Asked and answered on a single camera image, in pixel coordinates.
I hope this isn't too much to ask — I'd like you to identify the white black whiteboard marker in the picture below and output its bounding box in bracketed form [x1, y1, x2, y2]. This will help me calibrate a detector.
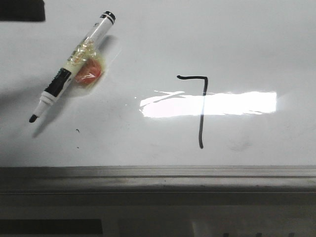
[29, 11, 116, 123]

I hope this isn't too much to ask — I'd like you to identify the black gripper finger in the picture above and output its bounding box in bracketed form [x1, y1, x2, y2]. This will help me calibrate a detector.
[0, 0, 45, 22]

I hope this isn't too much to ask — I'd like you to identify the white whiteboard with aluminium frame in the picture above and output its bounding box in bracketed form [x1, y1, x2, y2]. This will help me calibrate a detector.
[0, 0, 316, 194]

